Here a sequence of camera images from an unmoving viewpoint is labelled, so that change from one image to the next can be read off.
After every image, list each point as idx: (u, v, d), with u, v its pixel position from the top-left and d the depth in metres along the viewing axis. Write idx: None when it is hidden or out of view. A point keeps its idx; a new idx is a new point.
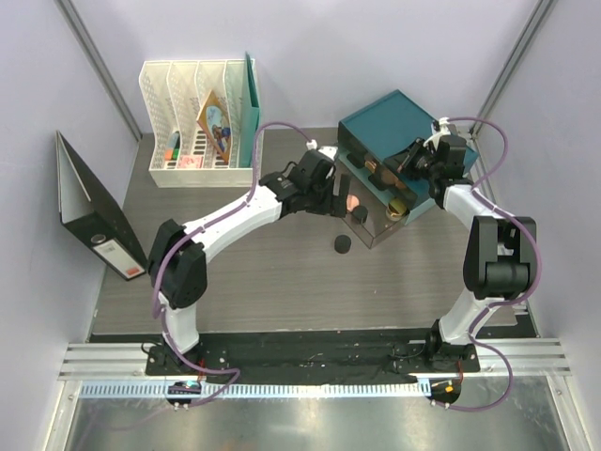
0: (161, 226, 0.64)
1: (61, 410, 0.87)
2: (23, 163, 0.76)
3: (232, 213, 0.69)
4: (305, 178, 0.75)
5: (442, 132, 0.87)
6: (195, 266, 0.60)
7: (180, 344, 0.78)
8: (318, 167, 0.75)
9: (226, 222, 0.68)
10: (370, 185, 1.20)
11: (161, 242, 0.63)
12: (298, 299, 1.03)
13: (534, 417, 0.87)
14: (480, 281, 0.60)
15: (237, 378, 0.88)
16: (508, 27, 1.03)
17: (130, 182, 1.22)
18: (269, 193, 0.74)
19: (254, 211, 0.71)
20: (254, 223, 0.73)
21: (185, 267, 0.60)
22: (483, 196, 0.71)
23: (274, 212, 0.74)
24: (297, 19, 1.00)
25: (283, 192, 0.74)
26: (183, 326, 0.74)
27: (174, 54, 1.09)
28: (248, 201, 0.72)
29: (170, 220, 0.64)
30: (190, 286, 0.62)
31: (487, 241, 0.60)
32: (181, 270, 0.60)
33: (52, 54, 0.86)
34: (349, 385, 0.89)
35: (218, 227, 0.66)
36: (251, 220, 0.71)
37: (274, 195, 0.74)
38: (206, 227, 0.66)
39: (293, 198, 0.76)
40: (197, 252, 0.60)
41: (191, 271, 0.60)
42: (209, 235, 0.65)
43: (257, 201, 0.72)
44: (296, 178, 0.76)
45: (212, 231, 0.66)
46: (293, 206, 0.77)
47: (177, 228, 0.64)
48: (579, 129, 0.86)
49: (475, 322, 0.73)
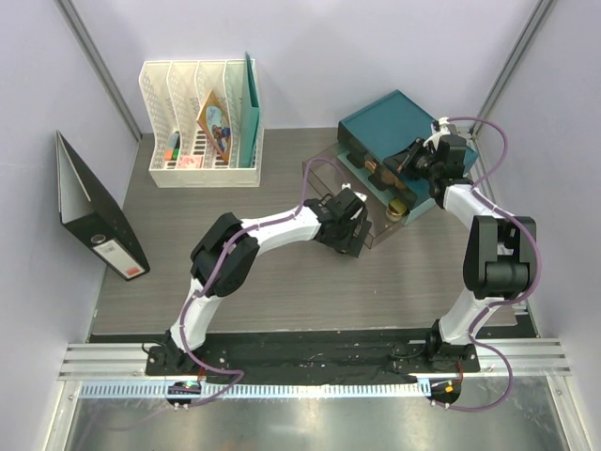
0: (222, 218, 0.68)
1: (60, 410, 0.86)
2: (23, 163, 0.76)
3: (284, 221, 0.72)
4: (340, 209, 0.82)
5: (441, 132, 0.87)
6: (251, 256, 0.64)
7: (191, 340, 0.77)
8: (352, 203, 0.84)
9: (278, 228, 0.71)
10: (370, 185, 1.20)
11: (217, 231, 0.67)
12: (297, 299, 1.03)
13: (534, 417, 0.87)
14: (480, 281, 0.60)
15: (238, 378, 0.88)
16: (508, 27, 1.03)
17: (130, 182, 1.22)
18: (314, 213, 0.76)
19: (299, 226, 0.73)
20: (294, 237, 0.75)
21: (244, 252, 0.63)
22: (483, 196, 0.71)
23: (312, 233, 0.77)
24: (297, 19, 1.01)
25: (324, 215, 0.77)
26: (199, 322, 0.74)
27: (173, 54, 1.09)
28: (295, 215, 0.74)
29: (230, 213, 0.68)
30: (238, 276, 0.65)
31: (487, 241, 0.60)
32: (238, 253, 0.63)
33: (52, 54, 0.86)
34: (349, 385, 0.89)
35: (270, 229, 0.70)
36: (294, 233, 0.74)
37: (315, 216, 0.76)
38: (260, 225, 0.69)
39: (329, 225, 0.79)
40: (251, 245, 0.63)
41: (246, 256, 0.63)
42: (263, 233, 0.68)
43: (303, 218, 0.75)
44: (331, 209, 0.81)
45: (265, 231, 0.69)
46: (325, 231, 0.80)
47: (236, 221, 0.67)
48: (579, 129, 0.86)
49: (475, 322, 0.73)
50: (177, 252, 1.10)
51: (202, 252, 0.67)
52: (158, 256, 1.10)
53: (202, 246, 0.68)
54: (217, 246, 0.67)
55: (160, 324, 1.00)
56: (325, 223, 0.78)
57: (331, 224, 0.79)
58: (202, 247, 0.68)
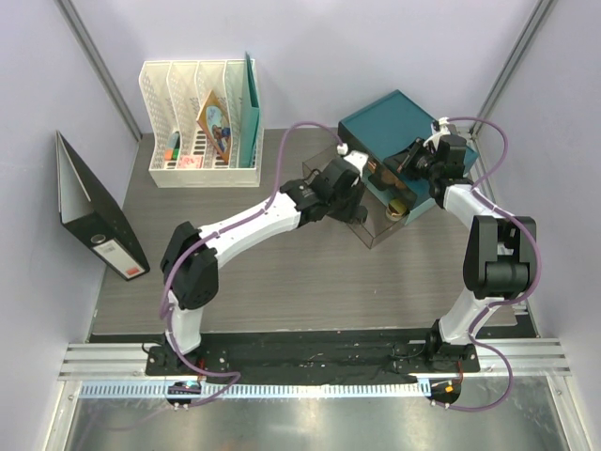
0: (178, 228, 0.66)
1: (60, 410, 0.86)
2: (23, 163, 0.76)
3: (253, 218, 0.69)
4: (328, 187, 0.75)
5: (442, 132, 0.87)
6: (210, 269, 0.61)
7: (182, 346, 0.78)
8: (343, 177, 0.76)
9: (243, 229, 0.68)
10: (370, 185, 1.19)
11: (176, 245, 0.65)
12: (298, 299, 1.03)
13: (534, 417, 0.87)
14: (480, 281, 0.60)
15: (237, 379, 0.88)
16: (508, 27, 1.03)
17: (130, 182, 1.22)
18: (290, 201, 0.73)
19: (271, 221, 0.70)
20: (270, 230, 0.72)
21: (201, 263, 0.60)
22: (483, 196, 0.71)
23: (293, 220, 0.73)
24: (297, 20, 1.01)
25: (304, 199, 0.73)
26: (187, 328, 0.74)
27: (173, 54, 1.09)
28: (267, 209, 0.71)
29: (187, 223, 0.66)
30: (200, 287, 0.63)
31: (487, 241, 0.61)
32: (197, 268, 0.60)
33: (52, 54, 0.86)
34: (349, 385, 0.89)
35: (234, 233, 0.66)
36: (267, 227, 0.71)
37: (294, 204, 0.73)
38: (221, 232, 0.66)
39: (314, 208, 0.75)
40: (210, 257, 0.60)
41: (205, 270, 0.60)
42: (223, 241, 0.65)
43: (277, 209, 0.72)
44: (317, 189, 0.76)
45: (225, 238, 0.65)
46: (311, 216, 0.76)
47: (193, 231, 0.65)
48: (578, 129, 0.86)
49: (475, 322, 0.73)
50: None
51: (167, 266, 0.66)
52: (158, 256, 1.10)
53: (166, 259, 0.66)
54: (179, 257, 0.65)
55: (160, 324, 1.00)
56: (309, 207, 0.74)
57: (316, 207, 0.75)
58: (166, 260, 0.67)
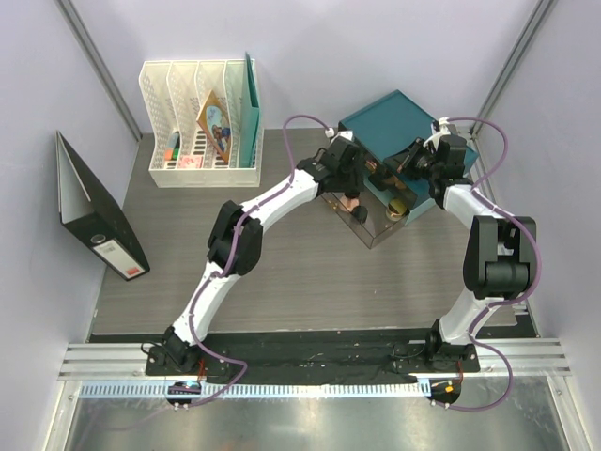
0: (223, 207, 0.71)
1: (60, 410, 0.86)
2: (23, 163, 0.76)
3: (281, 193, 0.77)
4: (335, 163, 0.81)
5: (442, 132, 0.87)
6: (257, 236, 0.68)
7: (199, 331, 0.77)
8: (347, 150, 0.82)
9: (275, 202, 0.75)
10: (370, 185, 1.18)
11: (223, 220, 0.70)
12: (298, 299, 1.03)
13: (534, 417, 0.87)
14: (480, 281, 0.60)
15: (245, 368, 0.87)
16: (508, 27, 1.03)
17: (130, 182, 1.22)
18: (308, 175, 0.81)
19: (297, 193, 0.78)
20: (296, 202, 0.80)
21: (253, 231, 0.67)
22: (483, 196, 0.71)
23: (312, 193, 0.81)
24: (297, 20, 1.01)
25: (318, 174, 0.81)
26: (208, 310, 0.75)
27: (173, 54, 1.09)
28: (290, 183, 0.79)
29: (230, 201, 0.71)
30: (252, 253, 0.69)
31: (487, 241, 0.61)
32: (249, 235, 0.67)
33: (52, 53, 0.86)
34: (349, 385, 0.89)
35: (269, 206, 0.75)
36: (293, 200, 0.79)
37: (312, 178, 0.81)
38: (260, 205, 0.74)
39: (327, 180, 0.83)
40: (255, 225, 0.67)
41: (255, 237, 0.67)
42: (263, 211, 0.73)
43: (300, 182, 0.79)
44: (327, 164, 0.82)
45: (264, 209, 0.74)
46: (327, 188, 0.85)
47: (238, 207, 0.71)
48: (578, 129, 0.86)
49: (475, 322, 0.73)
50: (177, 252, 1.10)
51: (216, 241, 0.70)
52: (158, 256, 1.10)
53: (214, 236, 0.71)
54: (226, 232, 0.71)
55: (160, 324, 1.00)
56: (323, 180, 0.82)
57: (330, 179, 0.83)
58: (213, 236, 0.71)
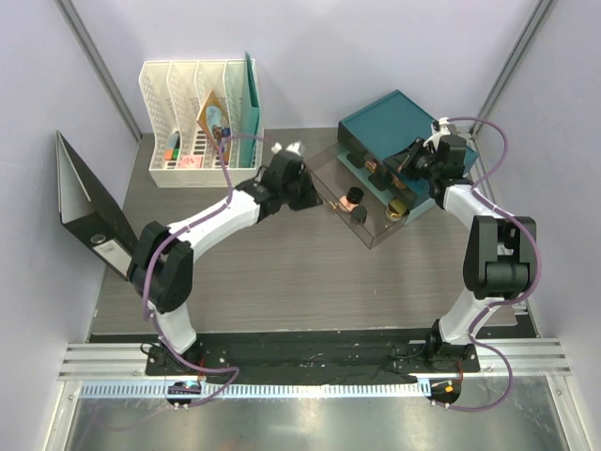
0: (145, 231, 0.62)
1: (61, 410, 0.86)
2: (23, 163, 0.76)
3: (217, 213, 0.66)
4: (277, 182, 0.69)
5: (442, 132, 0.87)
6: (183, 262, 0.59)
7: (178, 345, 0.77)
8: (291, 167, 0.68)
9: (208, 225, 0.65)
10: (370, 185, 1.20)
11: (145, 246, 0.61)
12: (298, 299, 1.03)
13: (534, 417, 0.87)
14: (480, 281, 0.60)
15: (236, 378, 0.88)
16: (509, 27, 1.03)
17: (130, 182, 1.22)
18: (248, 195, 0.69)
19: (234, 215, 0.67)
20: (234, 226, 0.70)
21: (177, 256, 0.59)
22: (483, 196, 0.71)
23: (253, 215, 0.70)
24: (297, 20, 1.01)
25: (260, 195, 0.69)
26: (178, 327, 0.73)
27: (173, 54, 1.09)
28: (228, 204, 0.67)
29: (154, 221, 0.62)
30: (176, 284, 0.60)
31: (487, 241, 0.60)
32: (171, 265, 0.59)
33: (52, 54, 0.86)
34: (349, 385, 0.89)
35: (202, 228, 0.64)
36: (231, 223, 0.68)
37: (252, 199, 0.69)
38: (191, 226, 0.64)
39: (270, 202, 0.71)
40: (183, 249, 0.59)
41: (182, 262, 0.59)
42: (194, 234, 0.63)
43: (238, 203, 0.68)
44: (268, 183, 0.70)
45: (194, 232, 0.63)
46: (269, 209, 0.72)
47: (161, 229, 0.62)
48: (579, 129, 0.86)
49: (475, 322, 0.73)
50: None
51: (137, 270, 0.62)
52: None
53: (136, 265, 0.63)
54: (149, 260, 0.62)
55: None
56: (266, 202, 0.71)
57: (272, 201, 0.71)
58: (135, 265, 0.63)
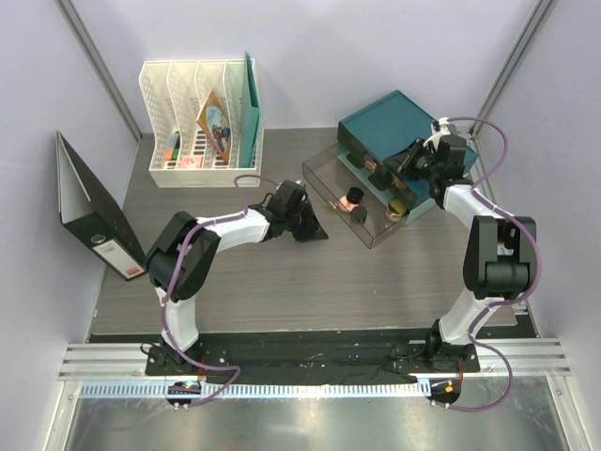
0: (175, 218, 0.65)
1: (60, 410, 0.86)
2: (23, 163, 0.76)
3: (237, 219, 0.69)
4: (283, 207, 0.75)
5: (442, 132, 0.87)
6: (210, 250, 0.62)
7: (182, 341, 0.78)
8: (295, 194, 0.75)
9: (235, 224, 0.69)
10: (370, 185, 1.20)
11: (172, 232, 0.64)
12: (298, 299, 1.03)
13: (534, 417, 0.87)
14: (480, 281, 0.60)
15: (237, 377, 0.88)
16: (508, 27, 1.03)
17: (130, 182, 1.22)
18: (261, 215, 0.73)
19: (250, 226, 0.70)
20: (247, 237, 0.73)
21: (206, 244, 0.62)
22: (483, 196, 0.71)
23: (262, 233, 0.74)
24: (297, 20, 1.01)
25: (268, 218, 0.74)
26: (183, 323, 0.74)
27: (173, 54, 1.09)
28: (245, 214, 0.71)
29: (183, 211, 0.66)
30: (199, 272, 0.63)
31: (487, 241, 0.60)
32: (198, 251, 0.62)
33: (52, 54, 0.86)
34: (349, 385, 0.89)
35: (230, 225, 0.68)
36: (247, 232, 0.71)
37: (263, 218, 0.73)
38: (217, 222, 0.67)
39: (275, 225, 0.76)
40: (211, 237, 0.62)
41: (209, 249, 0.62)
42: (221, 228, 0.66)
43: (254, 218, 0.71)
44: (275, 209, 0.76)
45: (222, 226, 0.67)
46: (274, 233, 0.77)
47: (191, 219, 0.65)
48: (578, 129, 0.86)
49: (475, 322, 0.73)
50: None
51: (158, 254, 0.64)
52: None
53: (158, 251, 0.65)
54: (172, 248, 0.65)
55: (159, 324, 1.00)
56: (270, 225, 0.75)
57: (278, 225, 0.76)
58: (156, 249, 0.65)
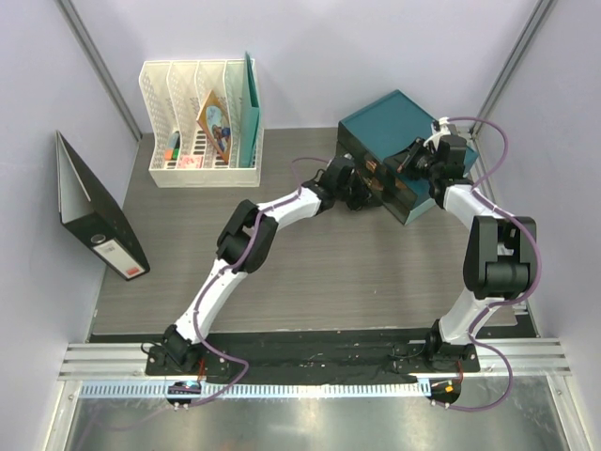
0: (241, 204, 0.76)
1: (60, 410, 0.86)
2: (23, 163, 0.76)
3: (291, 201, 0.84)
4: (333, 183, 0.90)
5: (441, 132, 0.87)
6: (271, 232, 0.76)
7: (203, 326, 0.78)
8: (344, 171, 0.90)
9: (291, 206, 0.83)
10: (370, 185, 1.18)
11: (240, 216, 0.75)
12: (298, 299, 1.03)
13: (534, 417, 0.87)
14: (480, 281, 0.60)
15: (246, 369, 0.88)
16: (508, 27, 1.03)
17: (130, 182, 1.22)
18: (313, 193, 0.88)
19: (303, 205, 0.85)
20: (301, 212, 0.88)
21: (269, 227, 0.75)
22: (483, 196, 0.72)
23: (315, 208, 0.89)
24: (298, 19, 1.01)
25: (320, 194, 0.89)
26: (213, 308, 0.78)
27: (172, 54, 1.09)
28: (299, 195, 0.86)
29: (246, 199, 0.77)
30: (263, 251, 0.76)
31: (488, 241, 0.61)
32: (265, 232, 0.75)
33: (52, 53, 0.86)
34: (349, 385, 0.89)
35: (282, 209, 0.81)
36: (301, 209, 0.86)
37: (315, 194, 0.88)
38: (274, 208, 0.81)
39: (327, 200, 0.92)
40: (270, 223, 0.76)
41: (270, 232, 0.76)
42: (277, 213, 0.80)
43: (306, 197, 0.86)
44: (326, 184, 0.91)
45: (278, 210, 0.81)
46: (327, 206, 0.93)
47: (254, 207, 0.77)
48: (578, 130, 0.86)
49: (475, 322, 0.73)
50: (177, 252, 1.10)
51: (229, 236, 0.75)
52: (157, 256, 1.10)
53: (227, 231, 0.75)
54: (239, 230, 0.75)
55: (159, 324, 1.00)
56: (324, 200, 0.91)
57: (329, 199, 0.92)
58: (226, 232, 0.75)
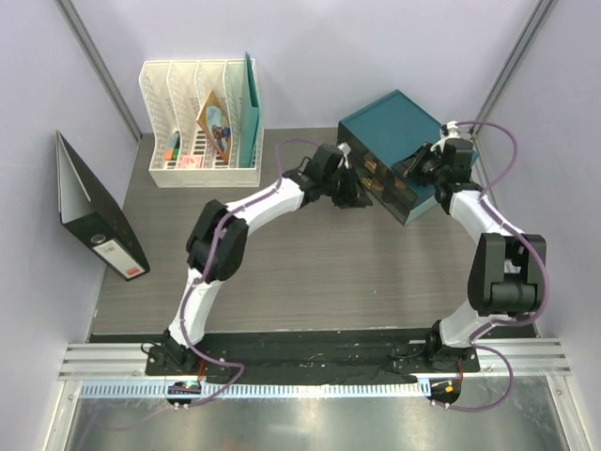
0: (208, 205, 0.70)
1: (60, 410, 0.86)
2: (23, 162, 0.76)
3: (269, 195, 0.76)
4: (319, 172, 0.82)
5: (451, 136, 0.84)
6: (241, 236, 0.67)
7: (191, 334, 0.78)
8: (332, 160, 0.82)
9: (269, 199, 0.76)
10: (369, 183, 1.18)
11: (205, 220, 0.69)
12: (299, 299, 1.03)
13: (534, 417, 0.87)
14: (485, 302, 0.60)
15: (241, 372, 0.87)
16: (508, 27, 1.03)
17: (130, 181, 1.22)
18: (295, 184, 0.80)
19: (284, 199, 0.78)
20: (280, 209, 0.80)
21: (237, 230, 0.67)
22: (491, 209, 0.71)
23: (297, 201, 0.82)
24: (298, 19, 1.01)
25: (304, 183, 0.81)
26: (199, 314, 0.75)
27: (173, 54, 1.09)
28: (278, 188, 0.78)
29: (214, 200, 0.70)
30: (233, 256, 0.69)
31: (496, 260, 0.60)
32: (231, 237, 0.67)
33: (52, 54, 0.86)
34: (349, 385, 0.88)
35: (257, 207, 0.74)
36: (281, 205, 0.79)
37: (298, 185, 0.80)
38: (246, 206, 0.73)
39: (312, 192, 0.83)
40: (240, 225, 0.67)
41: (240, 236, 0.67)
42: (249, 212, 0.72)
43: (286, 191, 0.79)
44: (311, 173, 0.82)
45: (251, 210, 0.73)
46: (311, 198, 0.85)
47: (221, 208, 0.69)
48: (578, 130, 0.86)
49: (475, 333, 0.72)
50: (177, 252, 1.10)
51: (196, 241, 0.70)
52: (158, 256, 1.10)
53: (194, 236, 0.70)
54: (208, 234, 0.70)
55: (160, 324, 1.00)
56: (307, 192, 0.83)
57: (314, 191, 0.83)
58: (194, 237, 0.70)
